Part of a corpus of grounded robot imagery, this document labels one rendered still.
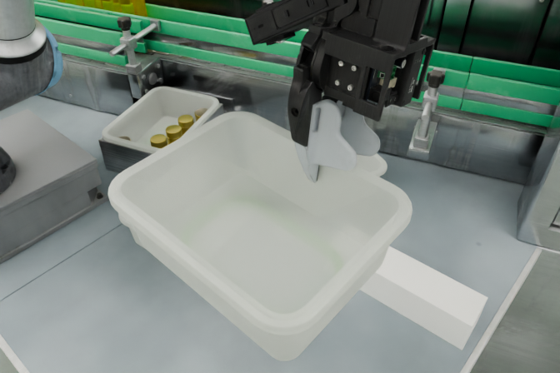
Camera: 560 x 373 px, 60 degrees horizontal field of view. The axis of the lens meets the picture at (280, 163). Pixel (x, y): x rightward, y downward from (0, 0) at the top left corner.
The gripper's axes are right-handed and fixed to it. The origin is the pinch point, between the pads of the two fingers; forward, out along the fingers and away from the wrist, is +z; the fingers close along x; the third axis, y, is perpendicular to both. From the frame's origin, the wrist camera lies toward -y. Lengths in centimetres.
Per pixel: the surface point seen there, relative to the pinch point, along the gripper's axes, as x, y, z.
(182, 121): 29, -52, 26
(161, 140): 22, -50, 27
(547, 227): 49, 19, 24
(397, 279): 21.9, 5.0, 27.0
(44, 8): 25, -99, 13
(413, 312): 21.8, 8.9, 31.1
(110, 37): 26, -73, 13
